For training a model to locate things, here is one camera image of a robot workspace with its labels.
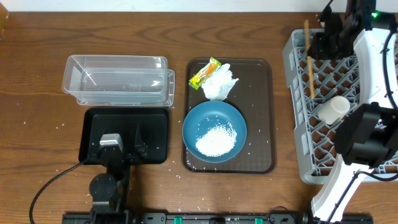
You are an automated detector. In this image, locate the wooden chopstick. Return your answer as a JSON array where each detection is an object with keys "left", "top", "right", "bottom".
[{"left": 303, "top": 20, "right": 315, "bottom": 100}]

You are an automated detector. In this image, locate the white cup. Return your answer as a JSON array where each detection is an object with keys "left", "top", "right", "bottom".
[{"left": 318, "top": 96, "right": 350, "bottom": 124}]

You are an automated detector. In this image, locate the large blue plate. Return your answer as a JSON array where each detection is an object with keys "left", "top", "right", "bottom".
[{"left": 182, "top": 101, "right": 248, "bottom": 163}]

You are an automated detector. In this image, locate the white rice pile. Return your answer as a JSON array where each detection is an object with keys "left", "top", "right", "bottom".
[{"left": 195, "top": 123, "right": 237, "bottom": 157}]

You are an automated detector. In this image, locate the yellow snack wrapper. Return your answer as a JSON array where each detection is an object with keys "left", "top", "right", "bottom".
[{"left": 188, "top": 57, "right": 221, "bottom": 90}]

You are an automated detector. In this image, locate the white tissue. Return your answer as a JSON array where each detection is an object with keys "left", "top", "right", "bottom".
[{"left": 201, "top": 63, "right": 239, "bottom": 101}]

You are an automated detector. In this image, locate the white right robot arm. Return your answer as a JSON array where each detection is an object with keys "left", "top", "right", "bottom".
[{"left": 307, "top": 1, "right": 397, "bottom": 223}]

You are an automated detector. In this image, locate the black plastic tray bin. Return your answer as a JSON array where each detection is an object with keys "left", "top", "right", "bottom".
[{"left": 78, "top": 108, "right": 169, "bottom": 165}]

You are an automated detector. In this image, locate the clear plastic bin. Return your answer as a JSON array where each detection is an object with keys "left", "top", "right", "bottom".
[{"left": 62, "top": 55, "right": 175, "bottom": 107}]

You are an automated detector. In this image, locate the brown serving tray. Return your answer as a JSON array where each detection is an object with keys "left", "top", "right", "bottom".
[{"left": 182, "top": 58, "right": 276, "bottom": 174}]

